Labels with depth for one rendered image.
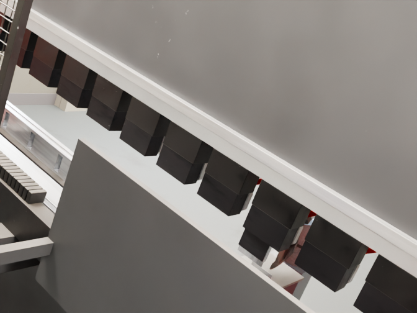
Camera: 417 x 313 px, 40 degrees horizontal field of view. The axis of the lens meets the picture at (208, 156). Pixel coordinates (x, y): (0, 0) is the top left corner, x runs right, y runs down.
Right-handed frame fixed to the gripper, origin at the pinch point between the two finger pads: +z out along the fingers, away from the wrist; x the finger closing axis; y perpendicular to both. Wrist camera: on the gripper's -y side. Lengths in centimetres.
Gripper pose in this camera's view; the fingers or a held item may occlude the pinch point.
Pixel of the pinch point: (265, 261)
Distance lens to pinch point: 191.3
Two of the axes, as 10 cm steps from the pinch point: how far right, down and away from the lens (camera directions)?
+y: -2.4, -5.4, -8.1
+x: 7.1, 4.7, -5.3
